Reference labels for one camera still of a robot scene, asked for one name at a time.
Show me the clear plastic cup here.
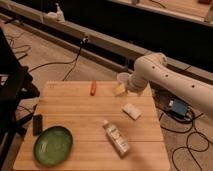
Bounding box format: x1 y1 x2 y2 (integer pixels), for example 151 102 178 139
116 72 130 84

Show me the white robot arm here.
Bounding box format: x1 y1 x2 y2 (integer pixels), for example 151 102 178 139
114 53 213 120

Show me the black rectangular block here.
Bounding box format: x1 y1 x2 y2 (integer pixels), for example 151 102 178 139
33 115 43 136

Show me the clear plastic bottle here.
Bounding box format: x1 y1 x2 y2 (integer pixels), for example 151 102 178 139
103 120 130 158

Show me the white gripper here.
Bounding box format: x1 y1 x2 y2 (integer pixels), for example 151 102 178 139
115 74 148 96

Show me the white sponge block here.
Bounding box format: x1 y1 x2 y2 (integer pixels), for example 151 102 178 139
122 104 142 120

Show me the black floor cable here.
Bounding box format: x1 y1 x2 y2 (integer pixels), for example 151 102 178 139
28 36 90 82

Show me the white object on ledge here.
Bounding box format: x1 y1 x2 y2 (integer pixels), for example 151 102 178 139
46 4 65 22

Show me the green ceramic bowl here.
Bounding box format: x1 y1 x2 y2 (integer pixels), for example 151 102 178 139
33 126 73 167

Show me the black chair frame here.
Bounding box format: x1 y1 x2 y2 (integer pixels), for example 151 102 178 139
0 27 40 171

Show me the orange carrot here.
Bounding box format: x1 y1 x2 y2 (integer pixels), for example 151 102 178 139
90 81 96 96

